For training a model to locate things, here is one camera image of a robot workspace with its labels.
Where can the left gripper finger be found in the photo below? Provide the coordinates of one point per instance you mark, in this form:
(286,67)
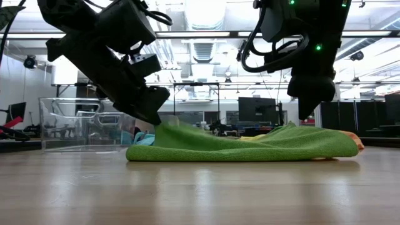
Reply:
(162,97)
(140,106)

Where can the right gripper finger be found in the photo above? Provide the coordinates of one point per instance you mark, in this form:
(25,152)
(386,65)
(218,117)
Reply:
(307,107)

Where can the orange microfiber towel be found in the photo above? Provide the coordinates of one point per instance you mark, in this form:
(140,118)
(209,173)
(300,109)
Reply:
(359,143)

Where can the yellow microfiber towel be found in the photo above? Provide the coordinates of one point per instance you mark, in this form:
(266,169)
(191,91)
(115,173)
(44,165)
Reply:
(251,137)

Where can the clear plastic basket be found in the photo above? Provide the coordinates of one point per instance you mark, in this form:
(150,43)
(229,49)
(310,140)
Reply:
(62,137)

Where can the green microfiber towel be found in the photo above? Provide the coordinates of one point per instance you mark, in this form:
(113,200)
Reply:
(234,147)

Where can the black background robot arm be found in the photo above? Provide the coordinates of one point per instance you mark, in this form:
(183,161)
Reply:
(220,128)

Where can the blue microfiber towel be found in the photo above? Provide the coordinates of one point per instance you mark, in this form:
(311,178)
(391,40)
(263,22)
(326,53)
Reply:
(145,140)

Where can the black ceiling lamp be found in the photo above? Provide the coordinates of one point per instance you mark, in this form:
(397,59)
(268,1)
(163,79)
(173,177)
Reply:
(30,62)
(357,55)

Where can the black partition panels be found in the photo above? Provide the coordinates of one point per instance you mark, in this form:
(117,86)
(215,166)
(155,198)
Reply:
(347,118)

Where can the large black background monitor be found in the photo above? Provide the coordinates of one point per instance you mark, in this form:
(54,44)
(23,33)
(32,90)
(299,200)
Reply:
(257,109)

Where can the small black background monitor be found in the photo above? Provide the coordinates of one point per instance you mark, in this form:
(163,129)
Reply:
(17,112)

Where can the green artificial plant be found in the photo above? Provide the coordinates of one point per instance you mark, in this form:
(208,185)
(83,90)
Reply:
(7,15)

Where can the red bar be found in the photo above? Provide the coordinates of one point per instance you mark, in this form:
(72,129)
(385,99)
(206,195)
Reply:
(14,122)

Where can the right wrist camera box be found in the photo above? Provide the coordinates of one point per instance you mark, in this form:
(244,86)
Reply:
(293,86)

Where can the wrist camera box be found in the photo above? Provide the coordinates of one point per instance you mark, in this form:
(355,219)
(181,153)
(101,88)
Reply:
(145,64)
(293,86)

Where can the white wall cabinet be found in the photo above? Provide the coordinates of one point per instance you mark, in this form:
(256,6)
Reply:
(67,75)

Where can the black background rig frame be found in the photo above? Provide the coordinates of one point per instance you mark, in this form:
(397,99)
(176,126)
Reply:
(196,84)

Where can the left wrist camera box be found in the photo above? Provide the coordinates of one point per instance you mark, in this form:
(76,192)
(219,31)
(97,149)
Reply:
(145,64)

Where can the white ceiling duct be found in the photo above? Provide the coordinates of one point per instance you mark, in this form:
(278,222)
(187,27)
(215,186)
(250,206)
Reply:
(204,15)

